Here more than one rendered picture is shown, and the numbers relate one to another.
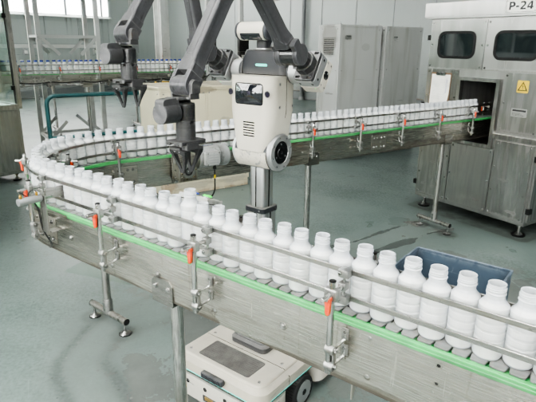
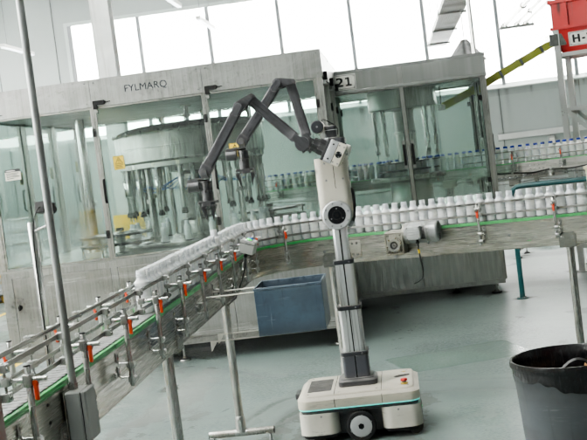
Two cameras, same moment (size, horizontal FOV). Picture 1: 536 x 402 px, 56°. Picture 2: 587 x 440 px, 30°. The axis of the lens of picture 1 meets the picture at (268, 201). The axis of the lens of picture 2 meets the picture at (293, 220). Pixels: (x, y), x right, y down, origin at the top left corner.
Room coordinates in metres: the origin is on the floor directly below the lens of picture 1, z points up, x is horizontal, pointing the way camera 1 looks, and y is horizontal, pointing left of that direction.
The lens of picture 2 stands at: (-1.22, -4.88, 1.49)
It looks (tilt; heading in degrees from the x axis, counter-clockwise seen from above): 3 degrees down; 58
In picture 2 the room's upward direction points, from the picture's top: 7 degrees counter-clockwise
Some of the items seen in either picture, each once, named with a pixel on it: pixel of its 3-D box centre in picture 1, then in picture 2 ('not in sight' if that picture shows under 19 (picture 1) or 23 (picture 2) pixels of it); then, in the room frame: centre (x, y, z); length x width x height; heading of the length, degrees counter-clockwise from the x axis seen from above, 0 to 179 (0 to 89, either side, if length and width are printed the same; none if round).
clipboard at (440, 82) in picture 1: (439, 89); not in sight; (4.94, -1.63, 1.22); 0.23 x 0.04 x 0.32; 34
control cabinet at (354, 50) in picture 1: (346, 91); not in sight; (7.63, -1.15, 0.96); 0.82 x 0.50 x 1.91; 124
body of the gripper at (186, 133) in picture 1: (186, 132); (208, 197); (1.46, 0.24, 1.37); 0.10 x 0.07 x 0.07; 142
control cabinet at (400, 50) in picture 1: (388, 88); not in sight; (8.14, -1.90, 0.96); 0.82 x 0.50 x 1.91; 124
